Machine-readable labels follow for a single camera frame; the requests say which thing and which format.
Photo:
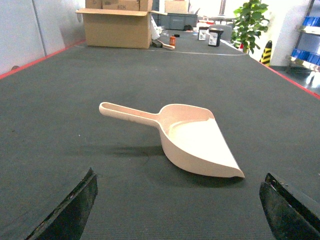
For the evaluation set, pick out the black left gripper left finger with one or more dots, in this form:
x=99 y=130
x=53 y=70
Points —
x=68 y=220

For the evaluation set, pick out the large open cardboard box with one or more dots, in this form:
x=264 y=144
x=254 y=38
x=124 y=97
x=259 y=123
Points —
x=119 y=24

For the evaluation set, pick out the yellow black striped cone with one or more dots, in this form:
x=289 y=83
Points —
x=266 y=54

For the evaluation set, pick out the beige plastic dustpan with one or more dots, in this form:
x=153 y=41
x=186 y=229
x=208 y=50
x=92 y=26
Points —
x=190 y=137

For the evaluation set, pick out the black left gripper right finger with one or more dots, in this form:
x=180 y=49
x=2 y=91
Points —
x=291 y=214

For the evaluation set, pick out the green potted plant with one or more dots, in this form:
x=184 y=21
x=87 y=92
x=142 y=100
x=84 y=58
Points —
x=249 y=24

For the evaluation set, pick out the black white box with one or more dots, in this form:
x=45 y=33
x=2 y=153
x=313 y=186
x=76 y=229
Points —
x=202 y=33
x=215 y=37

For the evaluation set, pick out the wooden handled brush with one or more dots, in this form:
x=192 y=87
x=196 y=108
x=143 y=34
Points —
x=159 y=44

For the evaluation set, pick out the steel shelf rack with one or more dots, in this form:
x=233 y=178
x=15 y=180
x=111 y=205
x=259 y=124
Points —
x=306 y=51

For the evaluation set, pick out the black white box near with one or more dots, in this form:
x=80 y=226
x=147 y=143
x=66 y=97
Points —
x=215 y=37

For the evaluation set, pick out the grey plastic crate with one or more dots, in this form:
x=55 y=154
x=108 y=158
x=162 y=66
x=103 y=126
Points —
x=176 y=21

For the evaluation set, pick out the black white box far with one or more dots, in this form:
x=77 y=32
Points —
x=202 y=33

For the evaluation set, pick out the orange small can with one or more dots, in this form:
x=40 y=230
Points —
x=172 y=41

